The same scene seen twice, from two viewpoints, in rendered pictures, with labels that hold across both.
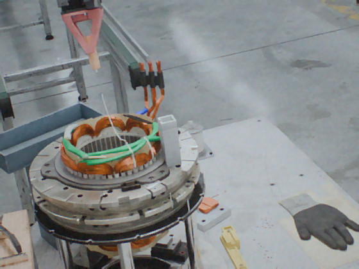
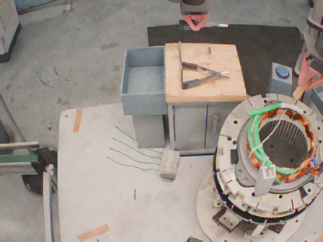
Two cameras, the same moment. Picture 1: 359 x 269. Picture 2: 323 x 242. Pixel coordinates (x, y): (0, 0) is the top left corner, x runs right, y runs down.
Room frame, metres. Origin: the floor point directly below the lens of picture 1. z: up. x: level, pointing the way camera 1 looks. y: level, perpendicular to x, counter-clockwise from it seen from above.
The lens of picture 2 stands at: (1.13, -0.30, 1.78)
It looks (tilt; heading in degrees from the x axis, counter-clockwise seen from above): 55 degrees down; 105
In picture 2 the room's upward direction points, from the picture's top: 6 degrees counter-clockwise
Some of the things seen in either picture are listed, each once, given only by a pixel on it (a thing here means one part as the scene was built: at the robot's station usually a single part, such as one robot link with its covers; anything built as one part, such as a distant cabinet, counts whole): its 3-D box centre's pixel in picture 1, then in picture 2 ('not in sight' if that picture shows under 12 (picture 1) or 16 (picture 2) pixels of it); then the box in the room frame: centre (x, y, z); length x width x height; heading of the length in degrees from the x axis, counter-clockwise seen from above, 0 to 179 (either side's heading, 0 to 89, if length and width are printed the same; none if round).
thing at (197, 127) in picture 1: (192, 139); not in sight; (1.85, -0.03, 0.82); 0.06 x 0.06 x 0.07
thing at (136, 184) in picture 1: (130, 185); (233, 155); (1.17, 0.10, 1.10); 0.03 x 0.01 x 0.01; 99
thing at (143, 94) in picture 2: not in sight; (148, 102); (0.93, 0.34, 0.92); 0.17 x 0.11 x 0.28; 100
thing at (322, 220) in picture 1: (319, 218); not in sight; (1.45, -0.29, 0.79); 0.24 x 0.13 x 0.02; 15
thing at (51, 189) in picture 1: (113, 159); (281, 149); (1.29, 0.13, 1.09); 0.32 x 0.32 x 0.01
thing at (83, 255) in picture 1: (88, 248); not in sight; (1.36, 0.22, 0.85); 0.06 x 0.04 x 0.05; 146
